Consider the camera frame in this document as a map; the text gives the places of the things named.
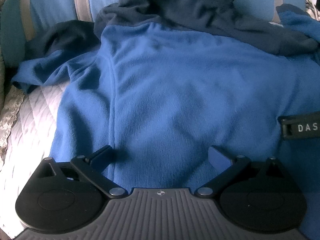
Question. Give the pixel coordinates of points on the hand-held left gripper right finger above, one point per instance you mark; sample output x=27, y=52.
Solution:
x=217, y=157

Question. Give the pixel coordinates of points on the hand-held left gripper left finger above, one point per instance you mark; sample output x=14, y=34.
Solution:
x=101, y=155

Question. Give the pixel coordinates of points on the blue and navy fleece jacket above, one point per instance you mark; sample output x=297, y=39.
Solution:
x=175, y=85

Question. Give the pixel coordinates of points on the beige floral curtain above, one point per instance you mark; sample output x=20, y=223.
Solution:
x=11, y=120

